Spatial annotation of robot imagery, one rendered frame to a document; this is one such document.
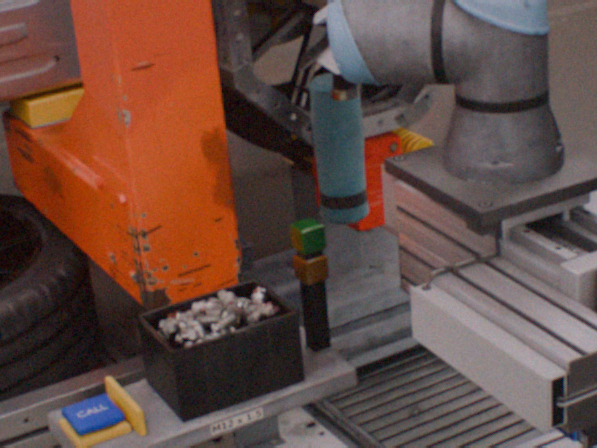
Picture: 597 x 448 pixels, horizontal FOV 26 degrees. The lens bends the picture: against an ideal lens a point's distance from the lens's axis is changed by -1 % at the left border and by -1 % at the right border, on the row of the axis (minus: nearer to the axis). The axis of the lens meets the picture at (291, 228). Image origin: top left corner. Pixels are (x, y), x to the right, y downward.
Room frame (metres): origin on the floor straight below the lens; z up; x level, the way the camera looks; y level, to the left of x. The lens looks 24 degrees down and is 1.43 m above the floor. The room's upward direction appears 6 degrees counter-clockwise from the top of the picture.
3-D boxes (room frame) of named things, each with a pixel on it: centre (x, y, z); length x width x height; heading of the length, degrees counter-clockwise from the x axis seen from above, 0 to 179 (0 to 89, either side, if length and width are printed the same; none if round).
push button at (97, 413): (1.58, 0.30, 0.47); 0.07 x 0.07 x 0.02; 27
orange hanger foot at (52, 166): (2.18, 0.34, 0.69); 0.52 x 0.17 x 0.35; 27
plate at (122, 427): (1.58, 0.30, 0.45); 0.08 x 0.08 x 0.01; 27
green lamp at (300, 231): (1.75, -0.02, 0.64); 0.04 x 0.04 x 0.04; 27
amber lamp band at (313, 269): (1.75, -0.02, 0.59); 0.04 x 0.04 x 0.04; 27
